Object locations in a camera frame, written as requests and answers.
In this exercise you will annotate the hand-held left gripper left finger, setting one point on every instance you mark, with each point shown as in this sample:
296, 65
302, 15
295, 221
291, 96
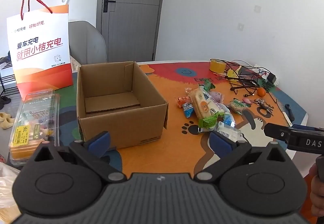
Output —
99, 143

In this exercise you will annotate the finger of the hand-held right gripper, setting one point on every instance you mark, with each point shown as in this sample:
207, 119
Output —
276, 132

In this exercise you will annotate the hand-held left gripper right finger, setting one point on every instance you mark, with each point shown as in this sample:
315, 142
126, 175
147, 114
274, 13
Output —
220, 143

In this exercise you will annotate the brown cardboard box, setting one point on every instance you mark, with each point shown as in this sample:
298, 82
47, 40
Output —
121, 112

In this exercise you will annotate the person's right hand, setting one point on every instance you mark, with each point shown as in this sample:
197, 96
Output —
317, 193

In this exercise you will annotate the white pen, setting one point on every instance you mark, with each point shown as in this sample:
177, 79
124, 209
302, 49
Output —
286, 115

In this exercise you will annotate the bright green snack packet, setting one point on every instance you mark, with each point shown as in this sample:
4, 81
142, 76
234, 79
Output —
207, 122

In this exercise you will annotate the black white utility knife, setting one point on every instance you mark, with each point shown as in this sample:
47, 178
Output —
289, 111

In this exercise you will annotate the bunch of keys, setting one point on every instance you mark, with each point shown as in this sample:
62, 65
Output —
264, 107

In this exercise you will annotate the beige and green snack packet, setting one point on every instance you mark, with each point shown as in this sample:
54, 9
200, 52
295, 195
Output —
238, 106

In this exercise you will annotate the long cracker packet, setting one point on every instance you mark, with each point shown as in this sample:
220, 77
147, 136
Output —
202, 105

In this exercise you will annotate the small orange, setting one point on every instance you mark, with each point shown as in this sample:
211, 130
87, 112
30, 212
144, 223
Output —
261, 92

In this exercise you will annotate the small blue snack packet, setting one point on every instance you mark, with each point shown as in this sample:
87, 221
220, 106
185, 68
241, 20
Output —
188, 111

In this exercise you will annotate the purple pastry packet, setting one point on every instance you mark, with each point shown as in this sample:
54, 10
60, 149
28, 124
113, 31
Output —
217, 97

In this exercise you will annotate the black charger adapter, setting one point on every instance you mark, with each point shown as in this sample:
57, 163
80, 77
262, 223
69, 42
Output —
272, 78

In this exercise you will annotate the orange snack packet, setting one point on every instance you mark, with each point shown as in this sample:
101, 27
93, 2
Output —
182, 100

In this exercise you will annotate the black metal stand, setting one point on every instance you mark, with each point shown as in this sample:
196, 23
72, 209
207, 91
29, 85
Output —
241, 85

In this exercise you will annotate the dark green snack packet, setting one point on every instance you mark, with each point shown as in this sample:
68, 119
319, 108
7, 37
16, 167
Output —
208, 84

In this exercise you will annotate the white power strip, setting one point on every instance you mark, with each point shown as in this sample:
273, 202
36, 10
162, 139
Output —
265, 72

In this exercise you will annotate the clear plastic pastry container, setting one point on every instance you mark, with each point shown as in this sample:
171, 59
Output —
33, 127

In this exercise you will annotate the yellow plastic bag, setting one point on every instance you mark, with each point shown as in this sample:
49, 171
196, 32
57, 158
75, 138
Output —
232, 74

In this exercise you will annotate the yellow tape roll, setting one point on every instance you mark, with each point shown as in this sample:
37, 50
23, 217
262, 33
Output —
217, 65

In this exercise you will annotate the white perforated board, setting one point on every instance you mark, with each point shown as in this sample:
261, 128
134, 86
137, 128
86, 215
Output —
75, 63

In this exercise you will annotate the yellow slippers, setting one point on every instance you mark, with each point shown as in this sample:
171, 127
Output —
6, 120

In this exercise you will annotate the white and orange paper bag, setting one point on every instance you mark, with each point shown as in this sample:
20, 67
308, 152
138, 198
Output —
38, 62

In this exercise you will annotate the clear plastic bag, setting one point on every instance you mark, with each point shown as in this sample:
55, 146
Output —
7, 188

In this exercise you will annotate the grey chair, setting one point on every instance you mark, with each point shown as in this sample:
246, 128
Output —
86, 41

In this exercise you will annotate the dark shoes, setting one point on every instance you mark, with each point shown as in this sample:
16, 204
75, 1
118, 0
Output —
4, 102

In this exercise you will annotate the black shoe rack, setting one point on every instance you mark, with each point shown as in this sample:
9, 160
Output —
6, 79

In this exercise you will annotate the grey door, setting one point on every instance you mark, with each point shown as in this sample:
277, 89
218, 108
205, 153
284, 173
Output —
131, 24

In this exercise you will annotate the white wall plate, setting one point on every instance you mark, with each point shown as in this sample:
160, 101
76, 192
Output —
240, 27
257, 8

